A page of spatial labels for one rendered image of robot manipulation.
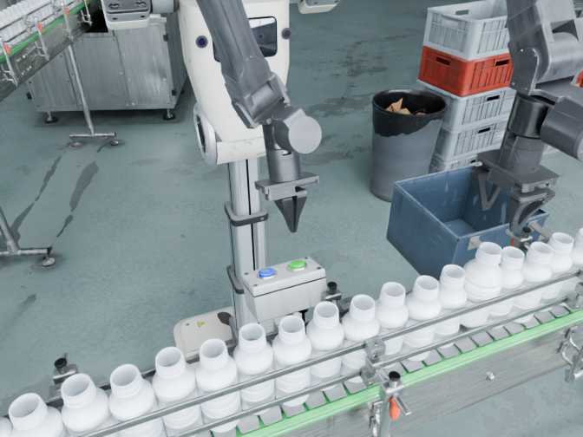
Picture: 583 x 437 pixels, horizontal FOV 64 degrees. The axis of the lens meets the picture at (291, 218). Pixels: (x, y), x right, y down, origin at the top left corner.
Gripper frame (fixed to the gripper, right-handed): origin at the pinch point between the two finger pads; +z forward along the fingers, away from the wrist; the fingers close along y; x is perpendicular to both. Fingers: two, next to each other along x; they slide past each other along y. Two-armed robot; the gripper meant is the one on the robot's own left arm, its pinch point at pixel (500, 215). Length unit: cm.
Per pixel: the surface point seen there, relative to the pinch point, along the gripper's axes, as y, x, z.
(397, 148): 169, -103, 86
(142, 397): -2, 58, 14
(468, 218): 56, -53, 51
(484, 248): 1.5, -0.5, 7.9
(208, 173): 255, -3, 127
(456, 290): -1.6, 6.5, 12.4
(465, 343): -2.9, 2.0, 26.5
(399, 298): -1.3, 17.9, 10.5
